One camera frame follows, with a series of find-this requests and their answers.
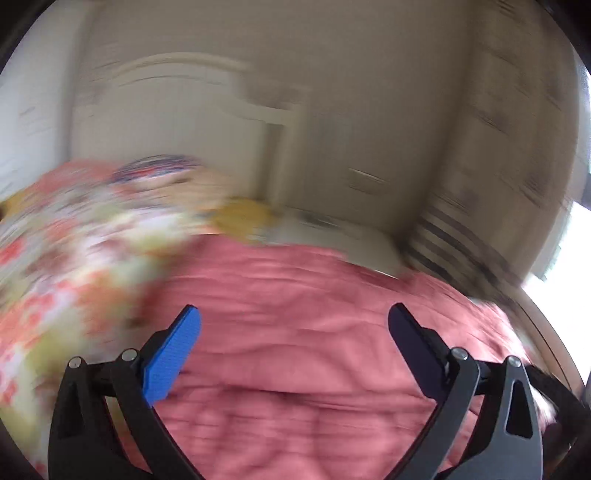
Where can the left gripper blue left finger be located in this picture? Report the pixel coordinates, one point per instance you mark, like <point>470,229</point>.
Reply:
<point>83,441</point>

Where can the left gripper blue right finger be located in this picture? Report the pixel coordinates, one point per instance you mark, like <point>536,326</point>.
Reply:
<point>506,440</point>

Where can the pink quilted jacket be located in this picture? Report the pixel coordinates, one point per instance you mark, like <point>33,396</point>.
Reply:
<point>295,374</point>

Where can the dark framed window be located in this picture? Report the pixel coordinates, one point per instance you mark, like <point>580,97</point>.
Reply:
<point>559,283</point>

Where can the floral bed sheet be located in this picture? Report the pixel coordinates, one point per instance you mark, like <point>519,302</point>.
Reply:
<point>79,252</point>

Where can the white nightstand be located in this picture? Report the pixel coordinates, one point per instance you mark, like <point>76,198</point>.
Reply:
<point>361,245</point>

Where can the yellow cushion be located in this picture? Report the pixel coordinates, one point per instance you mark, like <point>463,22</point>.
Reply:
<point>246,220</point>

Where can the cream fuzzy pillow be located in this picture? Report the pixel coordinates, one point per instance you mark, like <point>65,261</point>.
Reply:
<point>207,189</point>

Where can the mandala patterned pillow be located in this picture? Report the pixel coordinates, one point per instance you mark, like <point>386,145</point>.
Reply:
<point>156,170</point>

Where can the patterned beige curtain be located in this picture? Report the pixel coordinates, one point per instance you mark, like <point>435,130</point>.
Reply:
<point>509,159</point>

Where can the white wooden headboard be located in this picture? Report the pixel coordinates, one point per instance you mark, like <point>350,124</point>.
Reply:
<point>213,108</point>

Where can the wall power outlet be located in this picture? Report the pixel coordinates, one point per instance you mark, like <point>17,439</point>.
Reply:
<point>367,183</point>

